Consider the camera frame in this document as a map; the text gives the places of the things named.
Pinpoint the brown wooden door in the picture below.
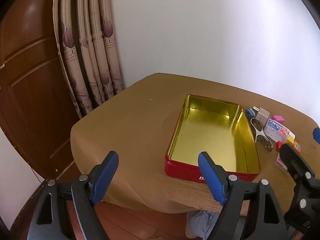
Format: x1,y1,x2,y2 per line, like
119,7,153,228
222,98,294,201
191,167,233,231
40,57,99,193
0,0,83,180

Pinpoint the person's leg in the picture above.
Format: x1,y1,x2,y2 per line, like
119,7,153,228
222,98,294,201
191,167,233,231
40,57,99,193
185,210,225,239

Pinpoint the small beige box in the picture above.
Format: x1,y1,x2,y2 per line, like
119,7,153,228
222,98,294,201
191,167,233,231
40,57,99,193
252,106,269,126

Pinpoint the thin black wire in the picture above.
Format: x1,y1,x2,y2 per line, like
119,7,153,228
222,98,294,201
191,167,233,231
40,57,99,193
27,162,43,183

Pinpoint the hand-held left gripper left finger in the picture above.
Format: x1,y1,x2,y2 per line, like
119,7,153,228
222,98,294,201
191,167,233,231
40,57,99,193
27,151,119,240

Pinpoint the red tin box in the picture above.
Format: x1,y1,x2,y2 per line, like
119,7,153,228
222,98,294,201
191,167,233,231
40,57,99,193
164,94,261,183

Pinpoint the beige leaf print curtain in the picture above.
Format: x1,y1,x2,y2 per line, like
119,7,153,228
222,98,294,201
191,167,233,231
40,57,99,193
52,0,125,118

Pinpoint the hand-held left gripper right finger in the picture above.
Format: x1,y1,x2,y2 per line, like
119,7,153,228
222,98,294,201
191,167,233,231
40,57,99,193
197,151,290,240

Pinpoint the clear plastic box red label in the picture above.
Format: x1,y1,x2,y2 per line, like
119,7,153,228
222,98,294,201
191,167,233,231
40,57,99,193
264,119,292,140

